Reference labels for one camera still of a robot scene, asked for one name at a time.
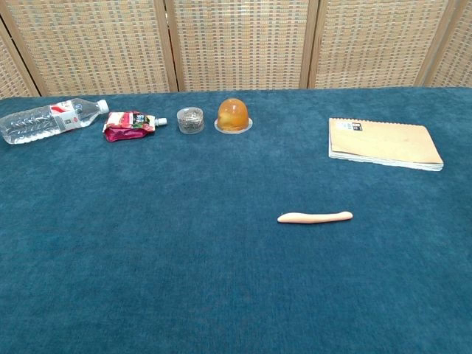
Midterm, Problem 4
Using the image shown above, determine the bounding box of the clear plastic water bottle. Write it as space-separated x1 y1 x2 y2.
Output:
0 97 110 145

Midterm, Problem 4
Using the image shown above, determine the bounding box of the red spouted drink pouch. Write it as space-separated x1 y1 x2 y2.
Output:
103 111 168 142

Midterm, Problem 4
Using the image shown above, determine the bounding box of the woven wooden folding screen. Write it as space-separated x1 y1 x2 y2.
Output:
0 0 472 99

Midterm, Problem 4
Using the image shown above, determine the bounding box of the peach coloured stick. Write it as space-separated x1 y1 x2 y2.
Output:
277 210 354 225

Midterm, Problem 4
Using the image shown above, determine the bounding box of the orange fruit jelly cup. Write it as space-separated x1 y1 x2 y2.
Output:
214 97 254 135

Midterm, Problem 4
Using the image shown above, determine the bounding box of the brown spiral notebook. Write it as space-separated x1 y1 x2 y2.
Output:
327 117 445 173

